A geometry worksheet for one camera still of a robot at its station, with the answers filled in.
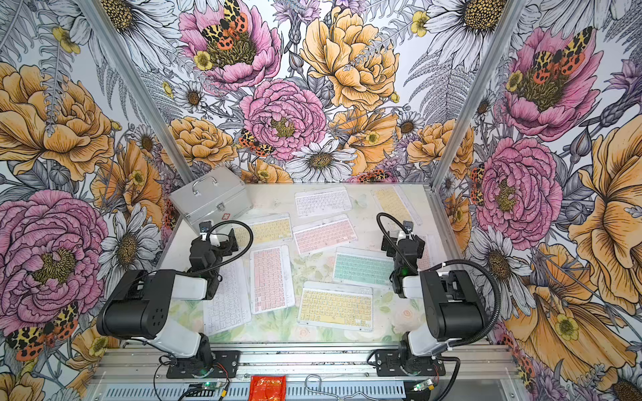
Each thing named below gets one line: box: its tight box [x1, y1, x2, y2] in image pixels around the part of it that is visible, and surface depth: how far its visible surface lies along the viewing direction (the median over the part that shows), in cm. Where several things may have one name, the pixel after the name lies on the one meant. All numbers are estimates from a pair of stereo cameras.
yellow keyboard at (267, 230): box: [234, 213, 294, 249], surface depth 107 cm
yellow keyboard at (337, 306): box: [297, 280, 374, 333], surface depth 87 cm
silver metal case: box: [168, 166, 254, 234], surface depth 101 cm
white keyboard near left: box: [203, 258, 253, 336], surface depth 86 cm
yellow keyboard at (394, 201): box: [370, 184, 423, 227], surface depth 120 cm
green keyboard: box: [332, 246, 394, 287], surface depth 96 cm
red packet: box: [248, 375, 287, 401], surface depth 71 cm
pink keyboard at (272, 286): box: [249, 243, 296, 315], surface depth 93 cm
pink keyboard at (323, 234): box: [292, 213, 359, 255], surface depth 107 cm
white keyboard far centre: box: [294, 186, 353, 218], surface depth 118 cm
